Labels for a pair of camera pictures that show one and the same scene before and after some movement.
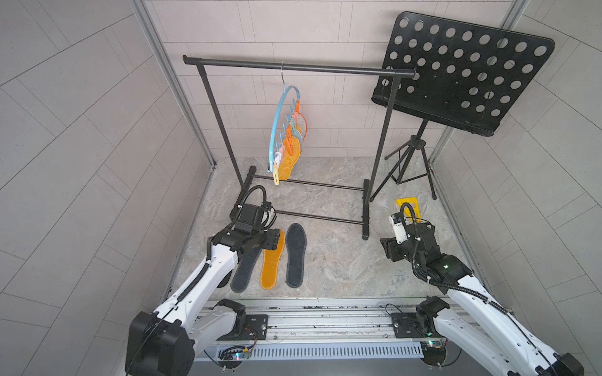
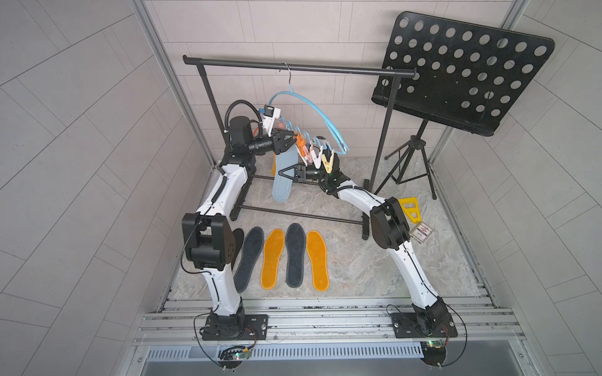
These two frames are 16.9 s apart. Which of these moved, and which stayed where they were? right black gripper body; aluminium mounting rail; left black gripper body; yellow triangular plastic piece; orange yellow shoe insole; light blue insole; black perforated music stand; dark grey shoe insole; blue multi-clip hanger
Moved: blue multi-clip hanger; right black gripper body; light blue insole; left black gripper body
Stayed: yellow triangular plastic piece; black perforated music stand; aluminium mounting rail; orange yellow shoe insole; dark grey shoe insole
